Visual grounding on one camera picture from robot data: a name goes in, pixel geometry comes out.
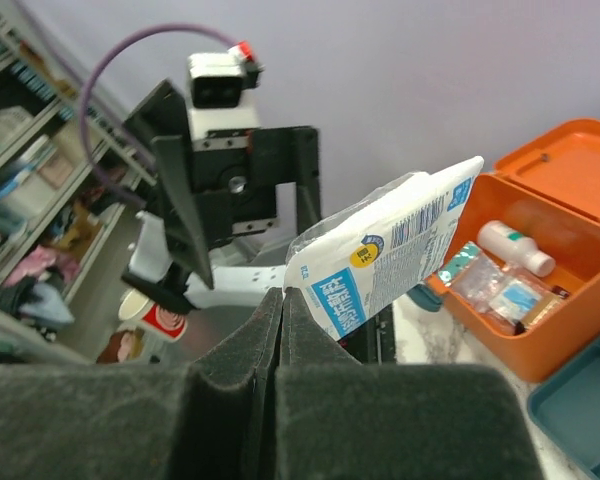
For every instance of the alcohol pad packets bag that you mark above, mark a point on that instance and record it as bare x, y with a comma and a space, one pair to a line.
505, 296

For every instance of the red paper cup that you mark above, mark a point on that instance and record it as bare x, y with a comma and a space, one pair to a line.
143, 312

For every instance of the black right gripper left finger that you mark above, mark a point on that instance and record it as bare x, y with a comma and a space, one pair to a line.
193, 420

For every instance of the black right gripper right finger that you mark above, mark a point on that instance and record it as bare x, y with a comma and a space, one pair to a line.
339, 419

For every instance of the white-blue dressing pouch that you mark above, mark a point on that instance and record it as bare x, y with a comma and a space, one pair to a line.
352, 264

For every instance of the brown medicine bottle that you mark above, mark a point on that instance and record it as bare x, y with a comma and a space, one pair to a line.
542, 309

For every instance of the teal divided tray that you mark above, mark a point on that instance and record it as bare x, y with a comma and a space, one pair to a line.
566, 408

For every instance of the orange medicine kit box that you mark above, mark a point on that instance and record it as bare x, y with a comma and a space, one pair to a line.
542, 201

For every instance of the storage shelf unit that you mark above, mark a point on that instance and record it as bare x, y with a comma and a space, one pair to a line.
61, 254

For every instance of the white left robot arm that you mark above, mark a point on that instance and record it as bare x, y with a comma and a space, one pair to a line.
209, 195

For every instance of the white plastic bottle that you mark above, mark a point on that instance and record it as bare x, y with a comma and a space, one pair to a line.
511, 246

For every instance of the teal-header small packet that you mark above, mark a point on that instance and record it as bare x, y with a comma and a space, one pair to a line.
459, 262

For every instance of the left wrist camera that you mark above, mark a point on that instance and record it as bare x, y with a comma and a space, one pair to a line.
220, 105

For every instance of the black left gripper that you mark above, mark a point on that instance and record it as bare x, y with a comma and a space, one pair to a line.
149, 259

